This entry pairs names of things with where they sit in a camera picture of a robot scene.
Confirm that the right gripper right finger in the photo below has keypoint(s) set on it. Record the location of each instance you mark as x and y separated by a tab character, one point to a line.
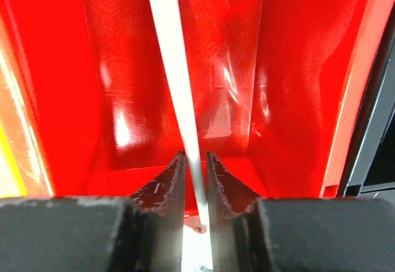
252	233

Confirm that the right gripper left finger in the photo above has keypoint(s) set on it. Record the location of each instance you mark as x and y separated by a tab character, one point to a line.
140	232

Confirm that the yellow bin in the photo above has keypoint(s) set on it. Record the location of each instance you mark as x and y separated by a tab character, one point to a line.
24	171

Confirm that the black bin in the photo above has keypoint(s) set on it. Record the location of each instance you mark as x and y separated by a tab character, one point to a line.
374	115

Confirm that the red bin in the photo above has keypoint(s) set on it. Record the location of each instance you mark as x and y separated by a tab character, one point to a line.
276	84

